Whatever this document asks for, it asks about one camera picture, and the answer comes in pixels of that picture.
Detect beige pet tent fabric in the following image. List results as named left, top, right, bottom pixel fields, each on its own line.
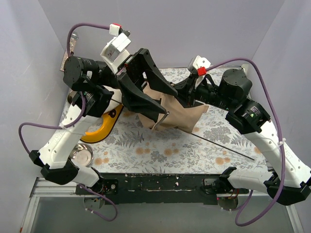
left=138, top=85, right=209, bottom=133

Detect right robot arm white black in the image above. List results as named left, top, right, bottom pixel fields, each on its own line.
left=174, top=69, right=311, bottom=206

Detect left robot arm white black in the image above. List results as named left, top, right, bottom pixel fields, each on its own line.
left=29, top=49, right=177, bottom=194

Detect yellow pet bowl stand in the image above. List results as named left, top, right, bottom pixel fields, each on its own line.
left=80, top=105, right=124, bottom=144

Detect white fluffy cushion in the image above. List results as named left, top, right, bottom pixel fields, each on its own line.
left=104, top=86, right=122, bottom=113

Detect floral table mat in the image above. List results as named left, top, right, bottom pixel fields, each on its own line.
left=50, top=67, right=270, bottom=175

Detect steel bowl at back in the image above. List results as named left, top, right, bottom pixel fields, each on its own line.
left=67, top=91, right=76, bottom=104

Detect steel bowl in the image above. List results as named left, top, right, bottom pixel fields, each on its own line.
left=69, top=143, right=93, bottom=167
left=67, top=91, right=76, bottom=104

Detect glitter microphone toy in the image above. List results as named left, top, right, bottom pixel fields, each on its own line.
left=60, top=31, right=79, bottom=72

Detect steel bowl near front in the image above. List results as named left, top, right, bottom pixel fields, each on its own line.
left=69, top=143, right=93, bottom=167

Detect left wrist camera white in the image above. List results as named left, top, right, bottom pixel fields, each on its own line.
left=100, top=23, right=132, bottom=73

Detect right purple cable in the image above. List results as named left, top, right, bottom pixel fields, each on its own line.
left=206, top=58, right=285, bottom=226

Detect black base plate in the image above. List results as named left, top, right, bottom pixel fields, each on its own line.
left=75, top=172, right=246, bottom=206

